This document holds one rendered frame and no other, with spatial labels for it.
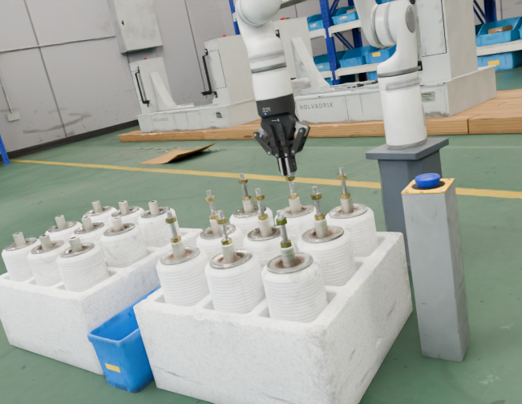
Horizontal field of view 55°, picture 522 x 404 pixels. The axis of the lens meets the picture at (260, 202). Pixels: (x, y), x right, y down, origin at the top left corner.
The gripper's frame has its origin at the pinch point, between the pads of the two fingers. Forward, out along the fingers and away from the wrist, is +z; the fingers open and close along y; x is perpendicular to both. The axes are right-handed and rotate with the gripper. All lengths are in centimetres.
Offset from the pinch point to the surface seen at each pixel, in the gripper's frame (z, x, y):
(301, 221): 10.8, -3.2, 3.3
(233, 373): 27.3, -31.2, 4.2
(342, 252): 12.4, -12.2, 17.2
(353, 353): 26.1, -20.6, 21.3
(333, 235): 9.7, -11.2, 15.3
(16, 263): 13, -32, -60
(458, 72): 6, 205, -28
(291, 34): -33, 233, -149
